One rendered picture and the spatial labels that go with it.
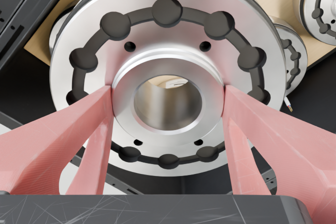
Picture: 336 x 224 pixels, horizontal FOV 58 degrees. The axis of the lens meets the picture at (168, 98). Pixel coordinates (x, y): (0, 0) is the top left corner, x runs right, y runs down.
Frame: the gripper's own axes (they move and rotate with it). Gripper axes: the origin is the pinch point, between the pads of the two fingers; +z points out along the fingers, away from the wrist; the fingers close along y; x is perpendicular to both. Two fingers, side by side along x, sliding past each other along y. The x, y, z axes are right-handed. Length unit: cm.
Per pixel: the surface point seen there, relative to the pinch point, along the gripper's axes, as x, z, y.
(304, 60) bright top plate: 8.2, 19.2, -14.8
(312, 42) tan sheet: 7.7, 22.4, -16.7
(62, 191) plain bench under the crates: 53, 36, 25
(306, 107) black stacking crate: 13.4, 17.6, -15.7
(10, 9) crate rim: 0.2, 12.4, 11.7
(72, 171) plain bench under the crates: 46, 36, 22
